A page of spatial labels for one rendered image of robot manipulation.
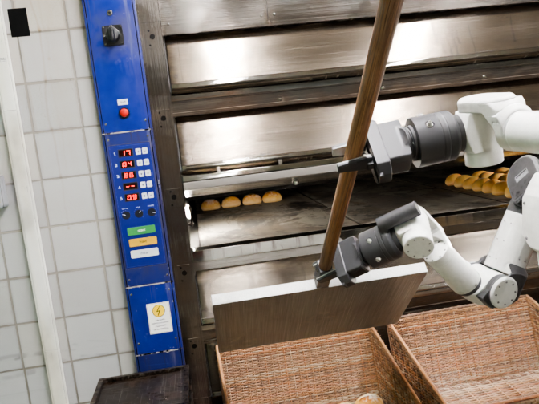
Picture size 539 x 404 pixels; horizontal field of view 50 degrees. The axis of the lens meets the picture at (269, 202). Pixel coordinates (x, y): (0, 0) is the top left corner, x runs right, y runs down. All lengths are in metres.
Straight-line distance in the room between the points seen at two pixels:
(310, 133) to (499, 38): 0.74
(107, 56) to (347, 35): 0.79
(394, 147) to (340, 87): 1.02
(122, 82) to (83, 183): 0.35
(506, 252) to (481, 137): 0.49
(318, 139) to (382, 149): 0.98
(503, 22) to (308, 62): 0.72
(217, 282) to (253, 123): 0.56
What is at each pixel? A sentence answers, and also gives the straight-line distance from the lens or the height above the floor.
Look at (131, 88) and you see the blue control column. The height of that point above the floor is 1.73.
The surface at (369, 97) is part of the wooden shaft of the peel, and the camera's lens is 0.89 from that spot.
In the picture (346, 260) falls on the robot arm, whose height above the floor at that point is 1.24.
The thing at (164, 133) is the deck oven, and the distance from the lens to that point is 1.93.
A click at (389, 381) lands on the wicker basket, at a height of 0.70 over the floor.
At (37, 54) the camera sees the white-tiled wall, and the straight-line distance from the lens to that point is 2.00.
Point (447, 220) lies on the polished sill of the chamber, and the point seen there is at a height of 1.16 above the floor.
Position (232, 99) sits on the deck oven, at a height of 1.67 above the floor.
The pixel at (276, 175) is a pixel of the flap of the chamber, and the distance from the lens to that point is 1.81.
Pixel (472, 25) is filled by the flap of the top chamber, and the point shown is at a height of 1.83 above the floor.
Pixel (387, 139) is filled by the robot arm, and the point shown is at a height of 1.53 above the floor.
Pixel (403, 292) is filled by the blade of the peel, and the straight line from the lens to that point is 1.62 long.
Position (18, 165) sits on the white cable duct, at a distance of 1.98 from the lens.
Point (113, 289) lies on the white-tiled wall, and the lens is 2.01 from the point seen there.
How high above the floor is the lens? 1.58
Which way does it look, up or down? 8 degrees down
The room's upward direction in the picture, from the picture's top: 6 degrees counter-clockwise
